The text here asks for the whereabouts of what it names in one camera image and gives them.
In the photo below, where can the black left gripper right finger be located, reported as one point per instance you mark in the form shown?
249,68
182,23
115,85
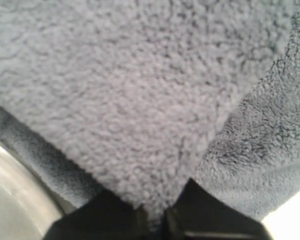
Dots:
197,215

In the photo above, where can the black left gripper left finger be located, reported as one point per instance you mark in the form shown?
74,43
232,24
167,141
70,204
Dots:
105,217

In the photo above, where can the blue-grey fleece towel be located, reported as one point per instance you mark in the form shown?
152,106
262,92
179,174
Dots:
138,96

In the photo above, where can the round stainless steel plate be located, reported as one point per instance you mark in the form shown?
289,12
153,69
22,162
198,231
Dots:
27,209

